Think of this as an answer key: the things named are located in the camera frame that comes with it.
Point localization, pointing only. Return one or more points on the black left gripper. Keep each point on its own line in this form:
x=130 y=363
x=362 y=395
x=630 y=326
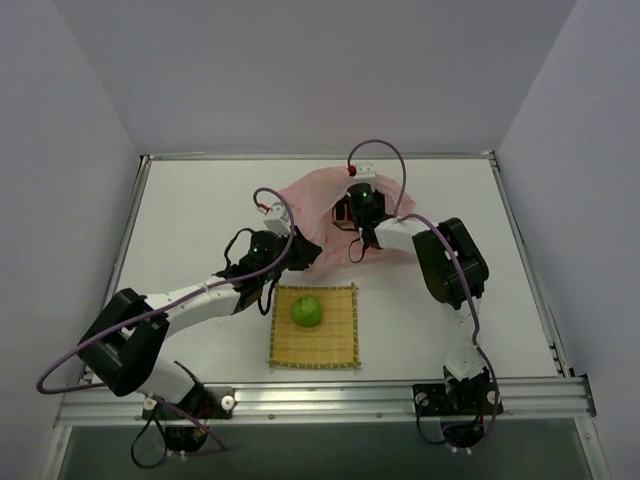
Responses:
x=304 y=251

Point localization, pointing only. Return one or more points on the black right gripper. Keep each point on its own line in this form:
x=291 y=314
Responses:
x=343 y=211

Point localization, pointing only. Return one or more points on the green fake guava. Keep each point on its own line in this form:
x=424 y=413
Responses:
x=306 y=311

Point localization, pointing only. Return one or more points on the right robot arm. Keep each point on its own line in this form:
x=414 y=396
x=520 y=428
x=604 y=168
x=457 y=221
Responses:
x=452 y=267

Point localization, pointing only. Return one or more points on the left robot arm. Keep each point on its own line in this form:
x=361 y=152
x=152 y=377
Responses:
x=123 y=345

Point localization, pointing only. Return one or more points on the woven bamboo mat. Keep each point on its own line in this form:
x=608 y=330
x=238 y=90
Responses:
x=329 y=345

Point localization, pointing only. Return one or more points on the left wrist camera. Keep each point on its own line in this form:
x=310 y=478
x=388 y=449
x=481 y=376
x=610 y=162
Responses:
x=276 y=219

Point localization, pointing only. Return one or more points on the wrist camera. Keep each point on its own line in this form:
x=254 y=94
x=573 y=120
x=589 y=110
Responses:
x=363 y=173
x=276 y=219

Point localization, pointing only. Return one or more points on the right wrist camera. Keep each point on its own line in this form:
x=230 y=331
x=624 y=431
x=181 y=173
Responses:
x=363 y=173

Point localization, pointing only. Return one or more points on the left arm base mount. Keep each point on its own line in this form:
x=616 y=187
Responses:
x=184 y=427

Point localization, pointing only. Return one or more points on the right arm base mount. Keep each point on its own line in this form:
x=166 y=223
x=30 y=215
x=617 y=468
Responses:
x=467 y=415

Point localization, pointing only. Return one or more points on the aluminium table frame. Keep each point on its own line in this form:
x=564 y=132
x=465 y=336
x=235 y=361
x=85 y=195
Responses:
x=359 y=424

